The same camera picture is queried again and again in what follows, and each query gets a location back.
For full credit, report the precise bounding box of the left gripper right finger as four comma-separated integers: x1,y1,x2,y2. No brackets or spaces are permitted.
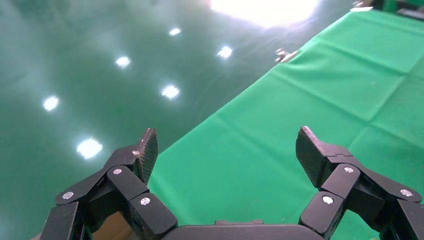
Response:
294,125,424,240

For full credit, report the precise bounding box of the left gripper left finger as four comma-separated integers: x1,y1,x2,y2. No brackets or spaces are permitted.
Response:
39,127,178,240

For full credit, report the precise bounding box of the large open brown carton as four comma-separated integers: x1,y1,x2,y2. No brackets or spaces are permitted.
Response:
91,211,140,240

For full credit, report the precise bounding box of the green table cloth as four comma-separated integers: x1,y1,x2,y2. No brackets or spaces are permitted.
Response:
147,8,424,240

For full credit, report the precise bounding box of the silver metal cloth clip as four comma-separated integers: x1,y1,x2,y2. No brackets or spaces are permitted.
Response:
274,47,300,64

